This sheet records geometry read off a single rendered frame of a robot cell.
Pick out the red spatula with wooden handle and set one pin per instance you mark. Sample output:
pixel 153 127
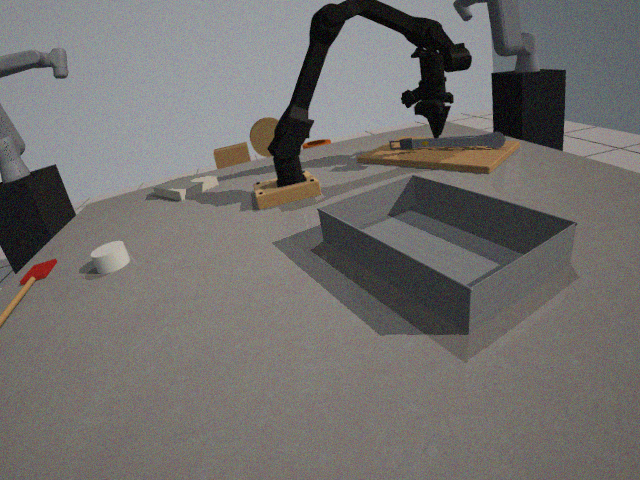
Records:
pixel 38 271

